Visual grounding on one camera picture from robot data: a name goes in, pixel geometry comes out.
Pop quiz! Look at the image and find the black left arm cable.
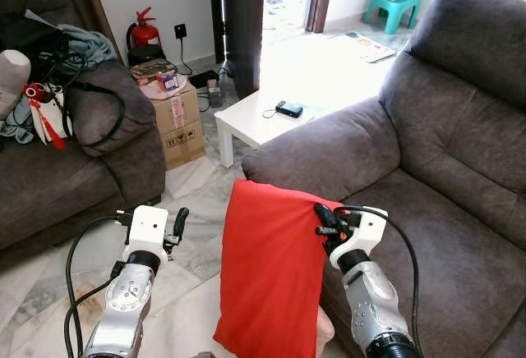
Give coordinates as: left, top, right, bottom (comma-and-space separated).
64, 210, 136, 358

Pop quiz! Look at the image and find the colourful printed tin box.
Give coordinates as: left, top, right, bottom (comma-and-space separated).
130, 58, 180, 88

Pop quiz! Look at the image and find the pink cloth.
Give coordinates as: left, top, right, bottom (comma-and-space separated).
136, 79, 191, 100

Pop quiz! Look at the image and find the dark wooden door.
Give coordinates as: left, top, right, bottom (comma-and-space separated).
208, 0, 267, 100

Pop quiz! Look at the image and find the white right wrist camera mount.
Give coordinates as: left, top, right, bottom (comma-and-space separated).
349, 207, 389, 252

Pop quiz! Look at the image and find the small black electronic device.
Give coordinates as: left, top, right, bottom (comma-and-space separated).
275, 101, 304, 119

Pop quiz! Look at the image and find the grey teal blanket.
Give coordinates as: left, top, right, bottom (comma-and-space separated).
58, 23, 118, 67

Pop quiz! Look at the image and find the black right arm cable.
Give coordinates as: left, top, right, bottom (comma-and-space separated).
335, 204, 422, 351

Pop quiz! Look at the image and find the dark grey fabric sofa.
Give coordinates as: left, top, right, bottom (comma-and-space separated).
0, 0, 167, 252
241, 0, 526, 358

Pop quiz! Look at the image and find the white low coffee table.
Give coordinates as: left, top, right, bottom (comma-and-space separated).
214, 79, 362, 169

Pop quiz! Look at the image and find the printed floor mat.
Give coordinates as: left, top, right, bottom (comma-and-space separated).
329, 30, 397, 64

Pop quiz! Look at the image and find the white bag with red tassel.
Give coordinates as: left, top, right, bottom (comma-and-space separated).
22, 81, 75, 149

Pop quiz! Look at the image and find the black power strip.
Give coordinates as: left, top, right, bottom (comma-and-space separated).
187, 69, 223, 90

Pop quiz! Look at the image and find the beige round cushion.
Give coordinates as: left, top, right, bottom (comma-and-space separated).
0, 48, 32, 121

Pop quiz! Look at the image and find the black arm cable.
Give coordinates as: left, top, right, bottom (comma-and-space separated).
64, 210, 136, 358
335, 204, 422, 351

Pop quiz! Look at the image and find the pink cat face pillow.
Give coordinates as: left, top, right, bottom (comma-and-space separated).
315, 309, 336, 357

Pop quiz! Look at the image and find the red square pillow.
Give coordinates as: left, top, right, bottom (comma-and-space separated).
213, 179, 344, 358

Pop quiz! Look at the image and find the red fire extinguisher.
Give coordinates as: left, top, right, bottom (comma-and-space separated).
126, 7, 167, 67

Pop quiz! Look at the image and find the brown cardboard box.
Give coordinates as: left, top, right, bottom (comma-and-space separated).
150, 81, 207, 170

